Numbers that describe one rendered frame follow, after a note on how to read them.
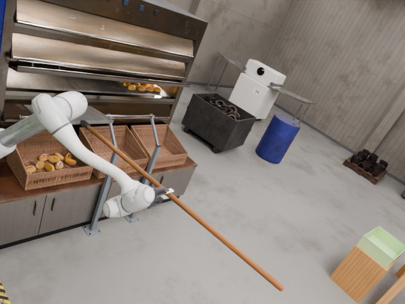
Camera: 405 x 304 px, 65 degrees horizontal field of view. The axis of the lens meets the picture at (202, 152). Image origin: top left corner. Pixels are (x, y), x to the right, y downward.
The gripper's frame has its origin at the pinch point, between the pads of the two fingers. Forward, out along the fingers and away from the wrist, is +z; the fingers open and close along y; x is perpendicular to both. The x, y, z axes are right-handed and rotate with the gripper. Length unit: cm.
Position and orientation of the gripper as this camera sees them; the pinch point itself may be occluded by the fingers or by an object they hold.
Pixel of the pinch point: (167, 193)
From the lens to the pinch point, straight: 187.7
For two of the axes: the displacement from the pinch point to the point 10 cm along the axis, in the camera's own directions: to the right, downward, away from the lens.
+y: -3.1, 8.8, 3.6
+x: 7.0, 4.7, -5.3
